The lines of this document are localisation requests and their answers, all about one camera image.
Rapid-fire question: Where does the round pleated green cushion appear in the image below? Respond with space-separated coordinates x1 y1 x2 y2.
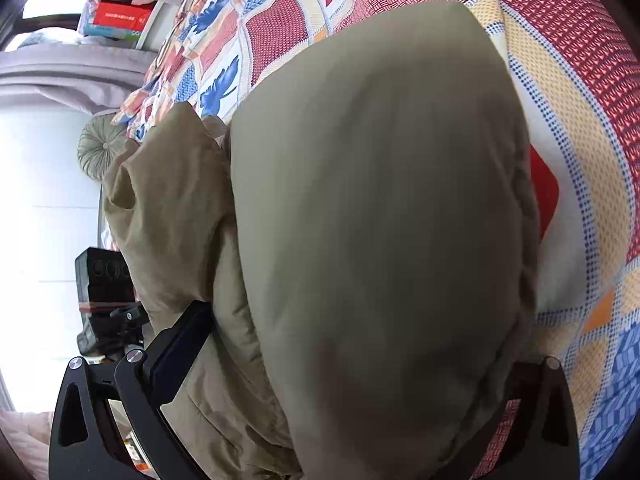
76 114 133 181

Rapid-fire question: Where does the khaki puffer jacket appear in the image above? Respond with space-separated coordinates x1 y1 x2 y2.
102 0 543 480

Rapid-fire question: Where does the grey lilac curtain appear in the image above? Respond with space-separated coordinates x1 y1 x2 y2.
0 42 161 116

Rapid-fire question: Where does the maple leaf patterned bedsheet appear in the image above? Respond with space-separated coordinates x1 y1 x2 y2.
111 0 640 480

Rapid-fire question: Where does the pink fuzzy cloth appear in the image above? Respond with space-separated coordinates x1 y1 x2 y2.
0 407 56 480

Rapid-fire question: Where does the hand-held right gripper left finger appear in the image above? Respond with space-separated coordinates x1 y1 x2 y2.
48 300 216 480

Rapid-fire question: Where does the white and teal box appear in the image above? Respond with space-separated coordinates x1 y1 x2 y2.
82 22 146 50

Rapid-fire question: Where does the red cardboard box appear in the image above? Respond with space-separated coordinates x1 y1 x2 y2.
92 1 156 31

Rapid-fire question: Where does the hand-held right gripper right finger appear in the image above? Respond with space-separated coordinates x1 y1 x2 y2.
470 356 581 480

